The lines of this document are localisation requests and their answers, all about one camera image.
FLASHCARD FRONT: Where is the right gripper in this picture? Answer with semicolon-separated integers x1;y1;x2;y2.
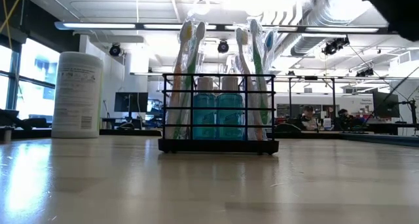
359;0;419;43

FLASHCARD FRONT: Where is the sticks cluster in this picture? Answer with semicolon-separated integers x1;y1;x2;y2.
234;26;264;141

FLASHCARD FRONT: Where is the blue mouthwash bottle white cap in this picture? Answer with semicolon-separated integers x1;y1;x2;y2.
192;76;217;141
217;76;246;141

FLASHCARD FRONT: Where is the orange toothbrush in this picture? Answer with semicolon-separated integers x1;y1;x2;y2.
166;19;194;140

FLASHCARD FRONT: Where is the black ceiling spotlight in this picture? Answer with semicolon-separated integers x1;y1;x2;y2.
322;36;350;56
355;68;376;78

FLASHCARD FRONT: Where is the black computer monitor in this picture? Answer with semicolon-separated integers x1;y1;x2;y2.
114;92;149;113
372;90;401;119

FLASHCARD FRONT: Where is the person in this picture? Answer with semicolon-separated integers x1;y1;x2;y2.
300;105;319;131
337;108;354;126

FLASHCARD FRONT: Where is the white wipes canister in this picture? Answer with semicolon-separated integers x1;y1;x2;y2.
51;51;105;140

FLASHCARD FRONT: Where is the large window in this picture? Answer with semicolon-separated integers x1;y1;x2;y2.
0;37;62;120

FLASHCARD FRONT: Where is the dark background furniture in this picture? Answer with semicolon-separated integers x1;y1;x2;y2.
0;108;50;133

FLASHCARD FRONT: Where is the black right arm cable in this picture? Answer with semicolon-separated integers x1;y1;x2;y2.
365;65;419;123

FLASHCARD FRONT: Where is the black background station frame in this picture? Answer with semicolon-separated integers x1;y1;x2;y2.
274;75;338;130

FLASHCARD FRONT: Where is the black wire rack caddy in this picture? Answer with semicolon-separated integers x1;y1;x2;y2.
157;73;280;155

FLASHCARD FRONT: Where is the black aluminium table frame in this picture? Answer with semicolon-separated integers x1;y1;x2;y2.
0;127;419;149

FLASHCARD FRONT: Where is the yellow hanging cable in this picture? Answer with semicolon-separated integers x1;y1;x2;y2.
0;0;24;51

